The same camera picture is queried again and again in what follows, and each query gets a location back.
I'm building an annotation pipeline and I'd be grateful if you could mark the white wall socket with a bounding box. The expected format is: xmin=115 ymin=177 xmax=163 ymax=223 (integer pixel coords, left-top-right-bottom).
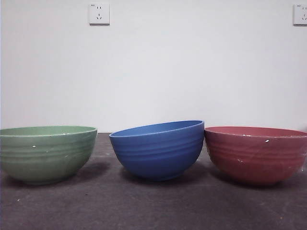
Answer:
xmin=89 ymin=2 xmax=111 ymax=26
xmin=293 ymin=3 xmax=307 ymax=26

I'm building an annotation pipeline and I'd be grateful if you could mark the red ribbed bowl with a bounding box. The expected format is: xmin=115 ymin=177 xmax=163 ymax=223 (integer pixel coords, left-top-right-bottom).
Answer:
xmin=203 ymin=126 xmax=307 ymax=186

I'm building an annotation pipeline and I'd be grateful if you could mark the blue ribbed bowl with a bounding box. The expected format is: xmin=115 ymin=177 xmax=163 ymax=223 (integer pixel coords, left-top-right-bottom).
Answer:
xmin=108 ymin=119 xmax=205 ymax=182

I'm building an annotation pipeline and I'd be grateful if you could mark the green ribbed bowl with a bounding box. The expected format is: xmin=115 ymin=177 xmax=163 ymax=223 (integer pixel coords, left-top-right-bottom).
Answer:
xmin=0 ymin=125 xmax=98 ymax=185

